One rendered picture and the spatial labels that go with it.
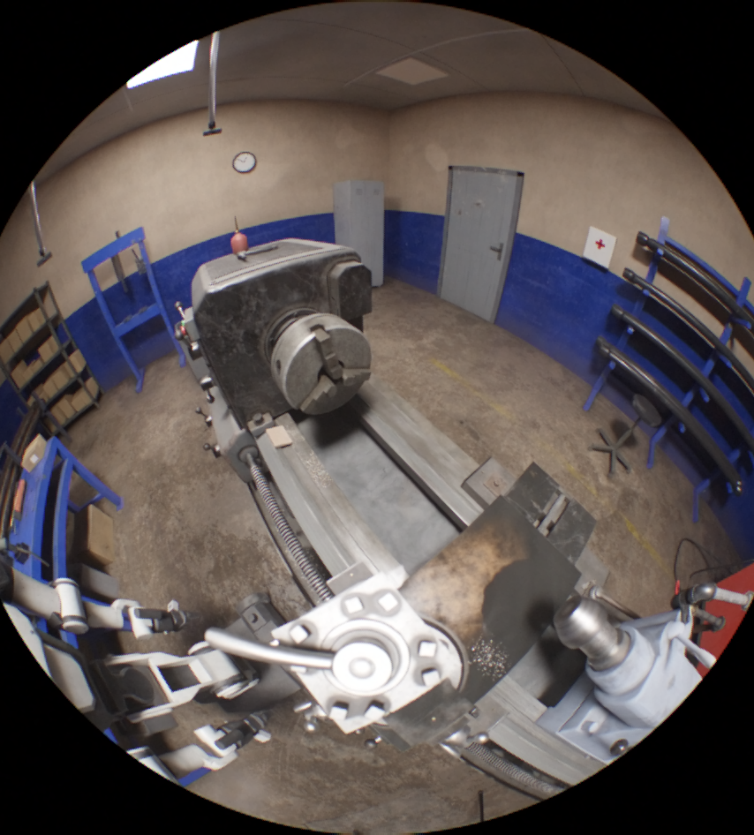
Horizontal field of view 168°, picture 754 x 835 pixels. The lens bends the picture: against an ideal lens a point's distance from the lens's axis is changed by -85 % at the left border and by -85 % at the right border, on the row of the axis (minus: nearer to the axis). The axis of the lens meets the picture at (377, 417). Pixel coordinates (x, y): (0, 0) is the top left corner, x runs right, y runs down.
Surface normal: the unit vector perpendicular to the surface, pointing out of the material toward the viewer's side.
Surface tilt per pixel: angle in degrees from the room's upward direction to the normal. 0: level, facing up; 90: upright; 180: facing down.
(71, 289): 90
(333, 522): 0
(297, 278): 90
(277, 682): 0
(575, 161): 90
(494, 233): 90
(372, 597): 0
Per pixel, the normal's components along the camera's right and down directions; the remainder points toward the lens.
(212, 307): 0.60, 0.59
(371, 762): 0.00, -0.67
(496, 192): -0.80, 0.44
